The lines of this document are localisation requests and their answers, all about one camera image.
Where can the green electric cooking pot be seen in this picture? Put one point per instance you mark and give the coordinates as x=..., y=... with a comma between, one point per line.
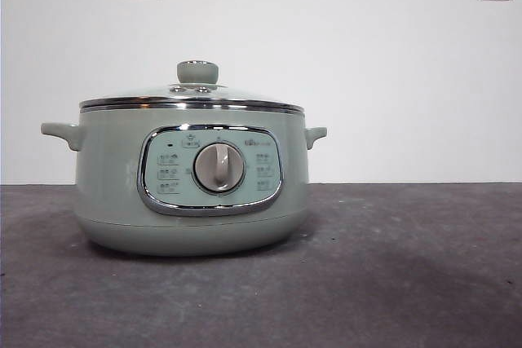
x=110, y=185

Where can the glass lid with green knob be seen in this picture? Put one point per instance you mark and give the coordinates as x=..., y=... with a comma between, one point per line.
x=197, y=73

